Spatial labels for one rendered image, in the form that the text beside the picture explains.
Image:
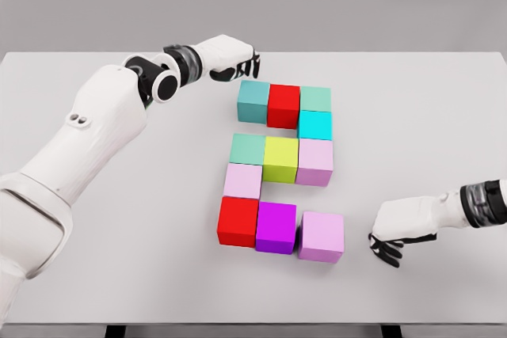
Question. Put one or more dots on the purple cube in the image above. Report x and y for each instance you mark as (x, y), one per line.
(276, 226)

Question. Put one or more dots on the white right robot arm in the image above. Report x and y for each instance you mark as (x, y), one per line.
(473, 203)

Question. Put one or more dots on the mint green cube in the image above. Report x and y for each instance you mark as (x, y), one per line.
(247, 149)
(316, 98)

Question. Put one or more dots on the yellow-green cube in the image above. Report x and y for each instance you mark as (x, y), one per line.
(280, 158)

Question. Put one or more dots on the light pink cube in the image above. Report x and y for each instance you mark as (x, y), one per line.
(242, 181)
(321, 235)
(315, 162)

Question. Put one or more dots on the cyan cube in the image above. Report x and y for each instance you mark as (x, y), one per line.
(315, 125)

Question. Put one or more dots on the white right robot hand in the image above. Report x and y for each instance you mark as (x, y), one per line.
(404, 217)

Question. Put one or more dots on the teal cube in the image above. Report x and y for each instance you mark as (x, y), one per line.
(253, 101)

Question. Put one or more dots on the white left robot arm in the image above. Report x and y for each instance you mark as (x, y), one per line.
(95, 116)

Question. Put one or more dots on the red cube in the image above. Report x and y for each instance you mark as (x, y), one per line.
(237, 220)
(283, 105)

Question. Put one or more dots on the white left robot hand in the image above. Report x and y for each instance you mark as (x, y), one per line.
(223, 51)

